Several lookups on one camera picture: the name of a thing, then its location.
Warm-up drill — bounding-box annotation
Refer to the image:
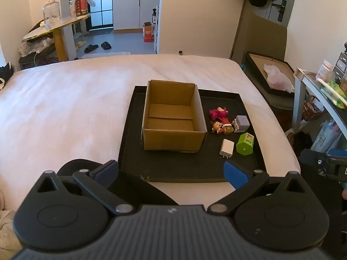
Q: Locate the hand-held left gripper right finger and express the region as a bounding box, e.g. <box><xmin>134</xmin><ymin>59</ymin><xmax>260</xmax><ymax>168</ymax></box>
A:
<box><xmin>207</xmin><ymin>161</ymin><xmax>312</xmax><ymax>215</ymax></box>

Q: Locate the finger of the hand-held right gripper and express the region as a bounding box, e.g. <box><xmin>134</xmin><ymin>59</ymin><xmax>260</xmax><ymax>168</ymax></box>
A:
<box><xmin>300</xmin><ymin>148</ymin><xmax>329</xmax><ymax>172</ymax></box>
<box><xmin>325</xmin><ymin>149</ymin><xmax>347</xmax><ymax>181</ymax></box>

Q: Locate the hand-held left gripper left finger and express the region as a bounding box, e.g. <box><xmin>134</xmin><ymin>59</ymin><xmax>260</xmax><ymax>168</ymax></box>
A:
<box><xmin>34</xmin><ymin>160</ymin><xmax>135</xmax><ymax>215</ymax></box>

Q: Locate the white charger plug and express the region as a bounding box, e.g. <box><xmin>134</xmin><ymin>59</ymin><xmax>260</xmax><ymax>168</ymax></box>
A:
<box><xmin>219</xmin><ymin>139</ymin><xmax>235</xmax><ymax>159</ymax></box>

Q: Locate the green hexagonal toy bin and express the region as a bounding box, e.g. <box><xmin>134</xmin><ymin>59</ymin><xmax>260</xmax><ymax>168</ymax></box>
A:
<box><xmin>236</xmin><ymin>133</ymin><xmax>254</xmax><ymax>155</ymax></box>

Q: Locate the black tray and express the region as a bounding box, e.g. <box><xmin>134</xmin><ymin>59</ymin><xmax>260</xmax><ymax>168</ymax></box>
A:
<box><xmin>118</xmin><ymin>85</ymin><xmax>267</xmax><ymax>183</ymax></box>

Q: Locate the red-hat toy figure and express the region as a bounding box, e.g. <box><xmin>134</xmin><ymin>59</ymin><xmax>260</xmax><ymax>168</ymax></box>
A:
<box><xmin>222</xmin><ymin>118</ymin><xmax>235</xmax><ymax>134</ymax></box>

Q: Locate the grey toy cube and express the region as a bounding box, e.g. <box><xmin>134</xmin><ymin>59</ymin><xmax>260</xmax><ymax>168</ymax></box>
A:
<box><xmin>233</xmin><ymin>115</ymin><xmax>250</xmax><ymax>133</ymax></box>

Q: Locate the brown cardboard box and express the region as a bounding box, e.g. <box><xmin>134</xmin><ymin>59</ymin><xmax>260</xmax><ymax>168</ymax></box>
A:
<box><xmin>141</xmin><ymin>80</ymin><xmax>208</xmax><ymax>153</ymax></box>

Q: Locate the printed plastic bag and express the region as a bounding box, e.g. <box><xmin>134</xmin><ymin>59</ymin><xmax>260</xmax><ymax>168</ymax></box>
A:
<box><xmin>312</xmin><ymin>119</ymin><xmax>342</xmax><ymax>152</ymax></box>

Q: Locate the wicker basket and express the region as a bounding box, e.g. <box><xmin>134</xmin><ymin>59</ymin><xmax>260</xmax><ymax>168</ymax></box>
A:
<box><xmin>302</xmin><ymin>95</ymin><xmax>324</xmax><ymax>122</ymax></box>

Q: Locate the grey metal shelf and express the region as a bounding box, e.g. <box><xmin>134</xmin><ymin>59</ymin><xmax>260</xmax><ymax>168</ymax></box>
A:
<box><xmin>294</xmin><ymin>68</ymin><xmax>347</xmax><ymax>152</ymax></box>

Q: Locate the pink toy figure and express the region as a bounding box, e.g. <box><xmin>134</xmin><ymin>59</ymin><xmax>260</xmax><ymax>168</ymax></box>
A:
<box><xmin>209</xmin><ymin>107</ymin><xmax>229</xmax><ymax>121</ymax></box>

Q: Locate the green packet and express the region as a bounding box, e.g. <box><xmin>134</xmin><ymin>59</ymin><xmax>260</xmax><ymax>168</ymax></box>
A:
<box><xmin>322</xmin><ymin>81</ymin><xmax>347</xmax><ymax>106</ymax></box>

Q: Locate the pale plastic bag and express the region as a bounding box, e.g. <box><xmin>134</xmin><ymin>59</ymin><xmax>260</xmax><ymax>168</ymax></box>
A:
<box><xmin>264</xmin><ymin>63</ymin><xmax>295</xmax><ymax>92</ymax></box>

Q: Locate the clear jar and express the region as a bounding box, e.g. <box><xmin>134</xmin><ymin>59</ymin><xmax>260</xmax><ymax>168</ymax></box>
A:
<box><xmin>317</xmin><ymin>60</ymin><xmax>335</xmax><ymax>81</ymax></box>

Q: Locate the small drawer organizer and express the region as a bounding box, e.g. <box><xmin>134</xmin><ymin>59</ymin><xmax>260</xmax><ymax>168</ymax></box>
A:
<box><xmin>335</xmin><ymin>52</ymin><xmax>347</xmax><ymax>83</ymax></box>

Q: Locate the black flat box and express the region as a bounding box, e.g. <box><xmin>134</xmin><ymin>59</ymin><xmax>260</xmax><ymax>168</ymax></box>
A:
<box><xmin>245</xmin><ymin>51</ymin><xmax>296</xmax><ymax>96</ymax></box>

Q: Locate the beige cloth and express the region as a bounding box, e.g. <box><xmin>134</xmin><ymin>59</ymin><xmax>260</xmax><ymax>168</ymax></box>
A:
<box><xmin>0</xmin><ymin>187</ymin><xmax>22</xmax><ymax>251</ymax></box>

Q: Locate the leaning cardboard sheet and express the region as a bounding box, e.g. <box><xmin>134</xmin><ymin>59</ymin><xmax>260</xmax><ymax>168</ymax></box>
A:
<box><xmin>230</xmin><ymin>0</ymin><xmax>288</xmax><ymax>63</ymax></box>

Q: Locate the pile of bags and papers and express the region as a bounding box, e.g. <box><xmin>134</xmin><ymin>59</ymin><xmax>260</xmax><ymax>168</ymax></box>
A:
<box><xmin>18</xmin><ymin>36</ymin><xmax>59</xmax><ymax>68</ymax></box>

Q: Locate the black bag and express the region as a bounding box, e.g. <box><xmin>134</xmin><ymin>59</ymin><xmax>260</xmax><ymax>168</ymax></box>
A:
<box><xmin>0</xmin><ymin>62</ymin><xmax>14</xmax><ymax>80</ymax></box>

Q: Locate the orange box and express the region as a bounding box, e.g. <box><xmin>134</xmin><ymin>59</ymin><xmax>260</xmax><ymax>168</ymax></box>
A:
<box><xmin>143</xmin><ymin>22</ymin><xmax>154</xmax><ymax>43</ymax></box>

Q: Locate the round yellow table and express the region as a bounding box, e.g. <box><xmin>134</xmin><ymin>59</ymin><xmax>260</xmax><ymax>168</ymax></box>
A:
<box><xmin>23</xmin><ymin>15</ymin><xmax>91</xmax><ymax>61</ymax></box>

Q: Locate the white kitchen cabinet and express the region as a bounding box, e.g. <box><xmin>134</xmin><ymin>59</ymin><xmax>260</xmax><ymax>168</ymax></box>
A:
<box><xmin>112</xmin><ymin>0</ymin><xmax>160</xmax><ymax>31</ymax></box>

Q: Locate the glass door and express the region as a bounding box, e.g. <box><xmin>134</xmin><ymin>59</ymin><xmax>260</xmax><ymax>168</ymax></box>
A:
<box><xmin>88</xmin><ymin>0</ymin><xmax>114</xmax><ymax>30</ymax></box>

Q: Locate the red box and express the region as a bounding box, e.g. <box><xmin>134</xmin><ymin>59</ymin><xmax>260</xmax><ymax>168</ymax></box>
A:
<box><xmin>74</xmin><ymin>0</ymin><xmax>88</xmax><ymax>17</ymax></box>

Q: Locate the clear water jug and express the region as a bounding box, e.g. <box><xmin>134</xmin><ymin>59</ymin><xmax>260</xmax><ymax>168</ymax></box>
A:
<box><xmin>42</xmin><ymin>0</ymin><xmax>61</xmax><ymax>30</ymax></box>

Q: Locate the door handle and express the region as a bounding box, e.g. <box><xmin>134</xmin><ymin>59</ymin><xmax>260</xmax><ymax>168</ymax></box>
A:
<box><xmin>272</xmin><ymin>0</ymin><xmax>287</xmax><ymax>22</ymax></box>

